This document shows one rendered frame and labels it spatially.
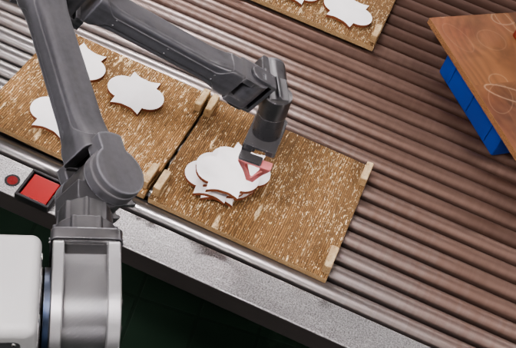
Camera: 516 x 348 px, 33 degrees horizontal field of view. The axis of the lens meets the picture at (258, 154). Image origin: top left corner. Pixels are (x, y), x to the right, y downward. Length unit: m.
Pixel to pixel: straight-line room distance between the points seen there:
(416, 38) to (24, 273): 1.65
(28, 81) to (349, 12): 0.90
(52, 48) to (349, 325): 0.85
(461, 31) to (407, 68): 0.17
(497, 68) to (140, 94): 0.90
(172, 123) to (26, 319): 1.07
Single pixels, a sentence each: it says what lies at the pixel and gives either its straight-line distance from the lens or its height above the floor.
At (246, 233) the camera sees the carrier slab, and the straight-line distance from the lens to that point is 1.81.
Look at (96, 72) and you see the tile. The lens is 2.04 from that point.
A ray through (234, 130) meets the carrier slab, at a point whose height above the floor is 0.94.
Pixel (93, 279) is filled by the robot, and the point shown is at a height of 1.50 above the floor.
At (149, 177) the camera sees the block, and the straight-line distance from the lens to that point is 1.82.
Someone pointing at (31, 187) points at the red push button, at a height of 0.93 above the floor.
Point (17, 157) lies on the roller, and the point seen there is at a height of 0.91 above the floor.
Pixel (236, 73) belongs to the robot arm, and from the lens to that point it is 1.54.
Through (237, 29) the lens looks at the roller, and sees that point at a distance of 2.27.
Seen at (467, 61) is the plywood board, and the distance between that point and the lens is 2.24.
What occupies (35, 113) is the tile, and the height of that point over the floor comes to 0.95.
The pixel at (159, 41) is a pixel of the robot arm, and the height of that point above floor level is 1.39.
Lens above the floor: 2.37
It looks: 47 degrees down
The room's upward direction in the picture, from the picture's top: 18 degrees clockwise
